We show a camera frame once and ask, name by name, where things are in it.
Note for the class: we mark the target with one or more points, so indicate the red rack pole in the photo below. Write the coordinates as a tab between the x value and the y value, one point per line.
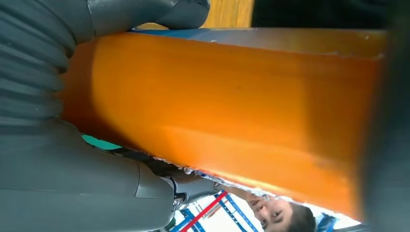
205	210

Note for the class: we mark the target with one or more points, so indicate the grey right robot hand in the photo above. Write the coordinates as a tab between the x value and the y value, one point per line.
80	192

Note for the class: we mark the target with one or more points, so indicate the blue metal shelving rack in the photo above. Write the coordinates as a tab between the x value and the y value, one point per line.
237	207

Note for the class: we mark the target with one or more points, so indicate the person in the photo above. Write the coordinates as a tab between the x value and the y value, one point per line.
275	214

